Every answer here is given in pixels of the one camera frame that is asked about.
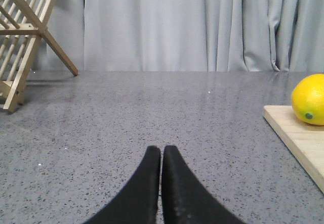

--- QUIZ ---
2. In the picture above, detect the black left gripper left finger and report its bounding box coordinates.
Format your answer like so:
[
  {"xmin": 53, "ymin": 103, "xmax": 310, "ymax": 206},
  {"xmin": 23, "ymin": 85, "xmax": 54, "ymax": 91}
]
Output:
[{"xmin": 87, "ymin": 146, "xmax": 160, "ymax": 223}]

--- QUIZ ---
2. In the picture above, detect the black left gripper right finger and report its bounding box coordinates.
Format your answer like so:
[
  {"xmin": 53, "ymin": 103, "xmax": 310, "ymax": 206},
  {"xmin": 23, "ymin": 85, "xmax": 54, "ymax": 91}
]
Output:
[{"xmin": 161, "ymin": 146, "xmax": 243, "ymax": 223}]

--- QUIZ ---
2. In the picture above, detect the wooden cutting board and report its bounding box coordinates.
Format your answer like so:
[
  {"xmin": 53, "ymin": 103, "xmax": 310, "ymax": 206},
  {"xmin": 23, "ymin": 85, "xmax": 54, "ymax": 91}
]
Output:
[{"xmin": 263, "ymin": 105, "xmax": 323, "ymax": 191}]

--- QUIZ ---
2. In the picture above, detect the yellow lemon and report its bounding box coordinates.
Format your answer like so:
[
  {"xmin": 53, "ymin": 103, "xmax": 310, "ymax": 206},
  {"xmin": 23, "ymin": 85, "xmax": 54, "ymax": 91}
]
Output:
[{"xmin": 291, "ymin": 74, "xmax": 323, "ymax": 126}]

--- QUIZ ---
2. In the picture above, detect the grey curtain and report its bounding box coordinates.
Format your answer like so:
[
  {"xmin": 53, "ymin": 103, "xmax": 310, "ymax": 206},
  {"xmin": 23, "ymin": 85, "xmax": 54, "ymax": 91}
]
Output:
[{"xmin": 49, "ymin": 0, "xmax": 323, "ymax": 72}]

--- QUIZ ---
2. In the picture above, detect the wooden dish rack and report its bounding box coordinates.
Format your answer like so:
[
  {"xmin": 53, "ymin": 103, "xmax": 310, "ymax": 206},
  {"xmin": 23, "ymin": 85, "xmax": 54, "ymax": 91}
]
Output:
[{"xmin": 1, "ymin": 0, "xmax": 78, "ymax": 113}]

